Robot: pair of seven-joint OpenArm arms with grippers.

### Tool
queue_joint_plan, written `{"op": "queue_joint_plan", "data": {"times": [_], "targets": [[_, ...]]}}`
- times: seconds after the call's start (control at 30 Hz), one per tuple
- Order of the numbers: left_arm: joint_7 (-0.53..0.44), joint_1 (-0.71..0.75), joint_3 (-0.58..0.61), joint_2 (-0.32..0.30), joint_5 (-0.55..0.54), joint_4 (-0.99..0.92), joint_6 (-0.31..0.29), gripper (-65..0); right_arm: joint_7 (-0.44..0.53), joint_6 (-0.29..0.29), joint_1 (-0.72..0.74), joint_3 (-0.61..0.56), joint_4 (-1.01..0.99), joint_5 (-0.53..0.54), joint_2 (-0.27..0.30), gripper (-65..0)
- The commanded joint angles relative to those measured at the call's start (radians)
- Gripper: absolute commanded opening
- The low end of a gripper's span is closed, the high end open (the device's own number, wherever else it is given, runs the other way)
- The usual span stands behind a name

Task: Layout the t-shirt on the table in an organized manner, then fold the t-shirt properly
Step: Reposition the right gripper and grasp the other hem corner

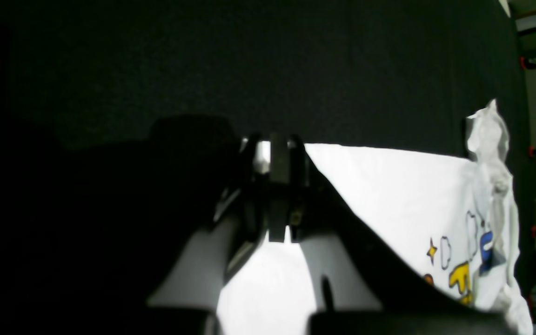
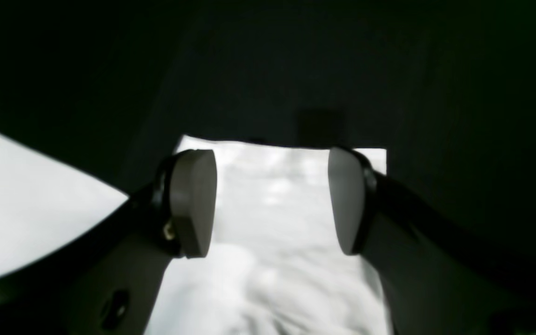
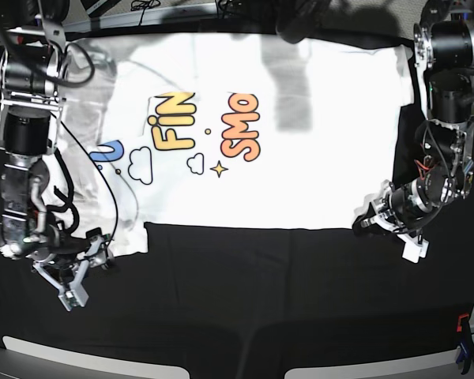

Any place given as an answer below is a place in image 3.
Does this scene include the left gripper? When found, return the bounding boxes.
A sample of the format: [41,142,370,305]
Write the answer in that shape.
[352,189,398,237]

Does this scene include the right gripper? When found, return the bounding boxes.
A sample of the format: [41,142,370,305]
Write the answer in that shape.
[47,227,116,270]

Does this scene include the white printed t-shirt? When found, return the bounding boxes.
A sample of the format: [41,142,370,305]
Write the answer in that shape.
[58,33,414,256]

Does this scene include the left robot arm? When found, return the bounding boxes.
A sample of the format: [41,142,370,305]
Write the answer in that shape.
[352,1,474,237]

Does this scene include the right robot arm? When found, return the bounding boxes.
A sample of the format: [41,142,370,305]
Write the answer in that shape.
[0,19,111,272]

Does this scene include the black table cloth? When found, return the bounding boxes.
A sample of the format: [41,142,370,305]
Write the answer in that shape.
[0,20,474,379]

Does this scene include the red blue clamp bottom right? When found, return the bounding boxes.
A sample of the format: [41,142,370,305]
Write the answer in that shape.
[455,313,474,375]

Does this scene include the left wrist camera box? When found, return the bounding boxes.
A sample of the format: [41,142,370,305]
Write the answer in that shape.
[399,235,429,264]

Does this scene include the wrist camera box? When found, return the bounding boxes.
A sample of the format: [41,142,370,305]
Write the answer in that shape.
[58,287,89,312]
[399,235,429,264]

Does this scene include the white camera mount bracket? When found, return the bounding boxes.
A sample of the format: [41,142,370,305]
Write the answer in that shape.
[369,179,431,263]

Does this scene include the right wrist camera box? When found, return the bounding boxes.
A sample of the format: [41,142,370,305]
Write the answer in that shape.
[58,287,89,312]

